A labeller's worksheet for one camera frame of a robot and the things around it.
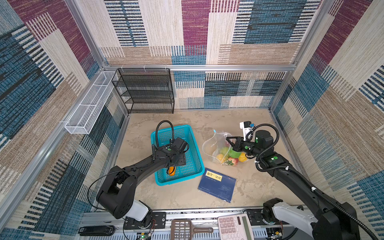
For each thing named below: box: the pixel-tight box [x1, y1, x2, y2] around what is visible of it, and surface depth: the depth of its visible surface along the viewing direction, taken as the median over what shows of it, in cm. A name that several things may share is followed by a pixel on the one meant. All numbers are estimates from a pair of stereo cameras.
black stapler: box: [78, 225, 116, 236], surface depth 70 cm
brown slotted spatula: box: [170, 220, 214, 240], surface depth 72 cm
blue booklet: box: [197, 167, 237, 204], surface depth 85 cm
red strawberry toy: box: [228, 157, 239, 166], surface depth 91 cm
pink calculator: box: [217, 213, 255, 240], surface depth 71 cm
